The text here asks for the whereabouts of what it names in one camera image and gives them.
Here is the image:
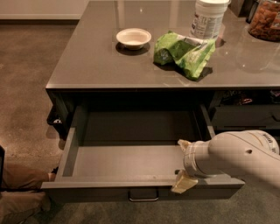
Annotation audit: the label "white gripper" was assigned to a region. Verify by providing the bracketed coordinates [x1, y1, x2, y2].
[171, 139, 218, 194]

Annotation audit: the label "grey top drawer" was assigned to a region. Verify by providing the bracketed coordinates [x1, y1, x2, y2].
[42, 105, 243, 203]

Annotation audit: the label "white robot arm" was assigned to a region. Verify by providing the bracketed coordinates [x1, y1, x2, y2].
[171, 130, 280, 195]

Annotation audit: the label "right upper drawer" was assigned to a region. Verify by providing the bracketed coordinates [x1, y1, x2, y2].
[212, 105, 280, 130]

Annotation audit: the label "green chip bag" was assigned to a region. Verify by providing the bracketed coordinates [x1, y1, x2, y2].
[153, 31, 215, 81]

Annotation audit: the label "grey counter cabinet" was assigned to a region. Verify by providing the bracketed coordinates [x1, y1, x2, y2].
[46, 0, 280, 145]

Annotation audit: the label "black caster wheel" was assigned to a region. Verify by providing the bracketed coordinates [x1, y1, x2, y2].
[46, 106, 67, 139]

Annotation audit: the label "white paper bowl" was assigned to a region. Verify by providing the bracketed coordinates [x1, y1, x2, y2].
[116, 28, 151, 50]

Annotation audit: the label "white plastic tub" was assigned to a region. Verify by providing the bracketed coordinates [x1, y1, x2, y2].
[191, 0, 231, 39]

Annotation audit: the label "jar of brown snacks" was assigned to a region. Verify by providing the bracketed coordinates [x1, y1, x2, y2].
[248, 0, 280, 42]

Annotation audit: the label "person's tan trouser legs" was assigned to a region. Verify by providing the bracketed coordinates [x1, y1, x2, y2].
[0, 163, 57, 224]

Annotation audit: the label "dark object at left edge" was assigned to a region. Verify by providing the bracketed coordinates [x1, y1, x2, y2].
[0, 145, 5, 188]

